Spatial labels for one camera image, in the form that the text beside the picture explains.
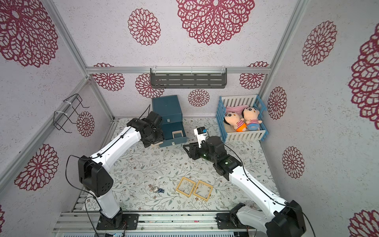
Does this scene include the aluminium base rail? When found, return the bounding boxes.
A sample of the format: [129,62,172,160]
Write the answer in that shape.
[53,194,303,237]

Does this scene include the blue dressed plush doll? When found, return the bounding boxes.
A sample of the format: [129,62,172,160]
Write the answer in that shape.
[242,107,262,131]

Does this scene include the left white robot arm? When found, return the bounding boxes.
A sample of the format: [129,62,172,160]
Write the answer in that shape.
[77,111,164,234]

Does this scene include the small blue brooch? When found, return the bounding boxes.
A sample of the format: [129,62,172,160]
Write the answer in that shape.
[149,185,164,193]

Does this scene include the black wire wall rack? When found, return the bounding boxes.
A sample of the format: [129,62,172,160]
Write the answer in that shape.
[52,93,89,134]

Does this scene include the teal three-drawer cabinet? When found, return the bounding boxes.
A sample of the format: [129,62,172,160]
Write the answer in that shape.
[152,95,188,148]

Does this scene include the orange dressed plush doll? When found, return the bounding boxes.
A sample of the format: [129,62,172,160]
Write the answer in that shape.
[224,112,247,132]

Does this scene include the large yellow wooden brooch box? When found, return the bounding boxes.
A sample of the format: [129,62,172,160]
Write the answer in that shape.
[176,177,196,198]

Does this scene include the grey wall shelf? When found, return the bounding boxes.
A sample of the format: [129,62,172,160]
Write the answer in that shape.
[150,68,227,89]

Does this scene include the blue white toy crib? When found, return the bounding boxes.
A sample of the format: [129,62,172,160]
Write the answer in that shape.
[216,95,268,143]

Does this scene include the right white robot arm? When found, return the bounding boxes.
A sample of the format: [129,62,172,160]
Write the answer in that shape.
[183,136,311,237]

